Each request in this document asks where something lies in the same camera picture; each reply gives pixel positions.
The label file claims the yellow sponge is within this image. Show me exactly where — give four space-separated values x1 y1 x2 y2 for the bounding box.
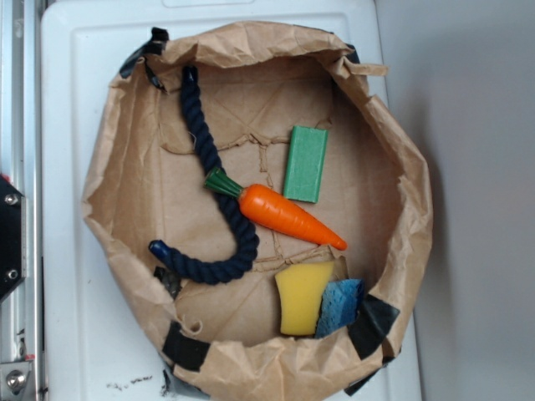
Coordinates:
275 261 334 336

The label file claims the green rectangular block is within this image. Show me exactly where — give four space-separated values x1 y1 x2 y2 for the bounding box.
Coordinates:
283 125 329 203

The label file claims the aluminium frame rail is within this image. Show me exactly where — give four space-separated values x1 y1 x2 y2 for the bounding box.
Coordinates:
1 1 48 400

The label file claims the orange toy carrot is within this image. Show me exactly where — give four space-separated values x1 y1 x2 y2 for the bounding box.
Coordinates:
205 167 348 251

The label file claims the blue sponge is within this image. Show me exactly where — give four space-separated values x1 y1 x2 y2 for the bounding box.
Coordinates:
314 279 364 338

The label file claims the dark blue rope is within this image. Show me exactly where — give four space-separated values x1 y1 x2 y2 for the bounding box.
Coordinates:
149 65 261 286

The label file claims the brown paper bin liner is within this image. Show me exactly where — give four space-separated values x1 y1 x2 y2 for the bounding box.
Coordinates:
82 22 433 400

